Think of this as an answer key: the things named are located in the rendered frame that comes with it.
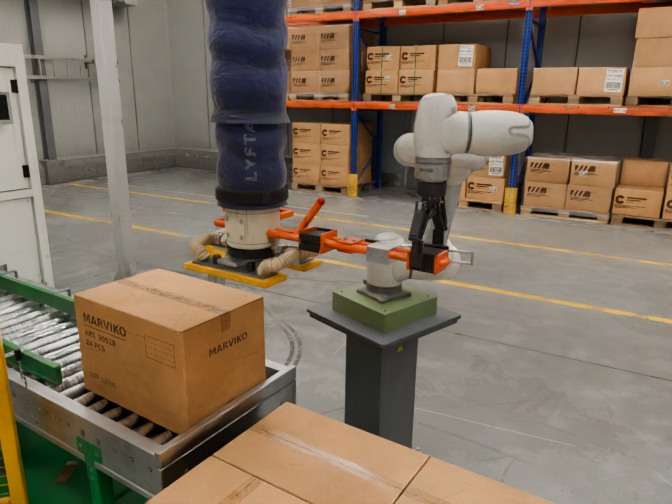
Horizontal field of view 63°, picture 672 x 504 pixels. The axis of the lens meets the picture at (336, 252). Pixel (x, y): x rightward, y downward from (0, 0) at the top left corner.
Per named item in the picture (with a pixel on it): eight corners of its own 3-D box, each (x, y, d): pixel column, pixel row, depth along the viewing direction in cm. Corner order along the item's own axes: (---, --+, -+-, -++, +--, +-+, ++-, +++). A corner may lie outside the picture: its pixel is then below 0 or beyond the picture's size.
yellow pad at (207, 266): (183, 268, 175) (182, 253, 174) (206, 261, 183) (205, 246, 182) (266, 289, 158) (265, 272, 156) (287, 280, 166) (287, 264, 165)
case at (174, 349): (84, 388, 218) (72, 293, 207) (165, 351, 250) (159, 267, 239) (189, 440, 186) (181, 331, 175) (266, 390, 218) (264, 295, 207)
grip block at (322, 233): (296, 250, 161) (296, 230, 159) (315, 243, 169) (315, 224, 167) (320, 255, 157) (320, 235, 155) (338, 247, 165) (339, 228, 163)
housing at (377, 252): (364, 261, 151) (365, 245, 149) (376, 256, 156) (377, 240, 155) (387, 266, 147) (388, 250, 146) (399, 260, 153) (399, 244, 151)
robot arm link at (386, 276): (365, 274, 251) (367, 228, 244) (405, 276, 251) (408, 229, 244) (366, 287, 235) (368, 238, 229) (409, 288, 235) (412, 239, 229)
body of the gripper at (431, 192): (425, 176, 145) (423, 211, 148) (411, 180, 139) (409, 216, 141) (452, 179, 142) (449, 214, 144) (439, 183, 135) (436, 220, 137)
